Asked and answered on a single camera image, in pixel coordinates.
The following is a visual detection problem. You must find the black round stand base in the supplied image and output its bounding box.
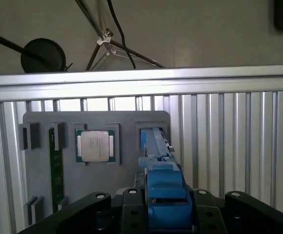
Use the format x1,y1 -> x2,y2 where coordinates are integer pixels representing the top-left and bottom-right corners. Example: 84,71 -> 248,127
0,28 -> 73,74

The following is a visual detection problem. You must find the metal tripod stand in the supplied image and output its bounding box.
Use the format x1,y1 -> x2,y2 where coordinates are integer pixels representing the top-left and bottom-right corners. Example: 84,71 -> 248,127
74,0 -> 166,71

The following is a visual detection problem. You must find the green RAM stick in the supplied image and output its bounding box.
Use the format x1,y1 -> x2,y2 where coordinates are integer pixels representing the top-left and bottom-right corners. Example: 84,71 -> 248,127
49,128 -> 65,213

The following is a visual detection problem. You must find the silver CPU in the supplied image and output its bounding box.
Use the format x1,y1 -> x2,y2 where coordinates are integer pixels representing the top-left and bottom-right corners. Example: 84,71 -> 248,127
75,129 -> 115,163

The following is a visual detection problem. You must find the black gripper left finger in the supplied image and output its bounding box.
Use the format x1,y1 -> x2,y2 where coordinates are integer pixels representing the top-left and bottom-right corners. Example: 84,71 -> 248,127
17,187 -> 147,234

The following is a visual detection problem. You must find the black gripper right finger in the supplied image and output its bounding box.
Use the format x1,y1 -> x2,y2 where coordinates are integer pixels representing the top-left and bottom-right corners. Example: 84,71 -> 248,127
192,188 -> 283,234

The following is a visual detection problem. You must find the grey parts rack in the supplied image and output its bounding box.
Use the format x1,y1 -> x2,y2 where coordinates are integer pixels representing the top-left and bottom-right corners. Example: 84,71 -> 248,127
21,111 -> 172,225

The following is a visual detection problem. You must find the hard disk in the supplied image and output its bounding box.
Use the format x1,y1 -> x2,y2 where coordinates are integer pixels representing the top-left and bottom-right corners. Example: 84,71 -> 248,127
134,126 -> 199,234

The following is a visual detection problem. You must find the thick black cable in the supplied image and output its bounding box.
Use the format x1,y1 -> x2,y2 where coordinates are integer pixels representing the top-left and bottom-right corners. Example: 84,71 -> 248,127
106,0 -> 136,69

